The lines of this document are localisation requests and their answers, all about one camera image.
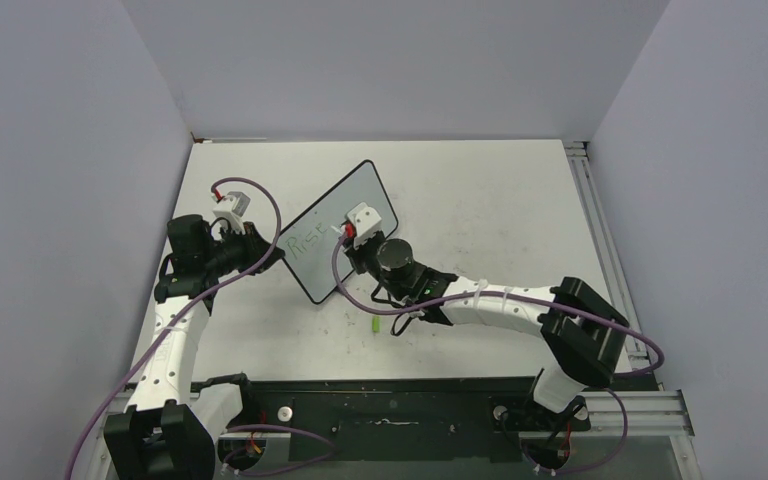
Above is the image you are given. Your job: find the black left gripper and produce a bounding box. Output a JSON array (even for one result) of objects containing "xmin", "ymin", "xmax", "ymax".
[{"xmin": 202, "ymin": 220, "xmax": 284, "ymax": 278}]

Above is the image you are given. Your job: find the black framed small whiteboard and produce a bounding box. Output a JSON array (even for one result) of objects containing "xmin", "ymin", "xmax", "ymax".
[{"xmin": 278, "ymin": 159, "xmax": 399, "ymax": 304}]

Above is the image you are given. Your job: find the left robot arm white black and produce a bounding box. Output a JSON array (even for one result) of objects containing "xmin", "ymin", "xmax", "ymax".
[{"xmin": 103, "ymin": 214, "xmax": 284, "ymax": 479}]

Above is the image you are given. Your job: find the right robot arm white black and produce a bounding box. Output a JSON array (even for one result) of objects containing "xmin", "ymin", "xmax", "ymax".
[{"xmin": 331, "ymin": 235, "xmax": 631, "ymax": 428}]

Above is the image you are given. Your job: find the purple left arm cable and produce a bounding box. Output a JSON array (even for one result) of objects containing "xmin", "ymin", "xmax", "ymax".
[{"xmin": 62, "ymin": 176, "xmax": 339, "ymax": 480}]

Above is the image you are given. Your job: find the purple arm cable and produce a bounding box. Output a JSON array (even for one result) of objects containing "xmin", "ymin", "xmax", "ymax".
[
  {"xmin": 62, "ymin": 176, "xmax": 339, "ymax": 480},
  {"xmin": 330, "ymin": 231, "xmax": 666, "ymax": 477}
]

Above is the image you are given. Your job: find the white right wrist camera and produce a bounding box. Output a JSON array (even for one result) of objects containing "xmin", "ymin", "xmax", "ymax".
[{"xmin": 344, "ymin": 202, "xmax": 382, "ymax": 249}]

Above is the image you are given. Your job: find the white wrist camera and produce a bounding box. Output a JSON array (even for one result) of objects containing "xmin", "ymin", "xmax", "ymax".
[
  {"xmin": 212, "ymin": 191, "xmax": 251, "ymax": 233},
  {"xmin": 344, "ymin": 202, "xmax": 382, "ymax": 249}
]

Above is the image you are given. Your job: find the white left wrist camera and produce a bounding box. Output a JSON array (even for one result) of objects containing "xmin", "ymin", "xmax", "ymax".
[{"xmin": 212, "ymin": 191, "xmax": 251, "ymax": 233}]

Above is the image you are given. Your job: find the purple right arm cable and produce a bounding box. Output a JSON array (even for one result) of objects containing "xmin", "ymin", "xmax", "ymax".
[{"xmin": 330, "ymin": 231, "xmax": 666, "ymax": 477}]

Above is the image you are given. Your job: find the aluminium rail right side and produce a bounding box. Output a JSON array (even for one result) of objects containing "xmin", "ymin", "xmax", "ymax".
[{"xmin": 562, "ymin": 141, "xmax": 642, "ymax": 333}]

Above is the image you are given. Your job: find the aluminium front frame rail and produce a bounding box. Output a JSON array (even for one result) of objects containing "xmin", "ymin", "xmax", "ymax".
[{"xmin": 578, "ymin": 390, "xmax": 695, "ymax": 437}]

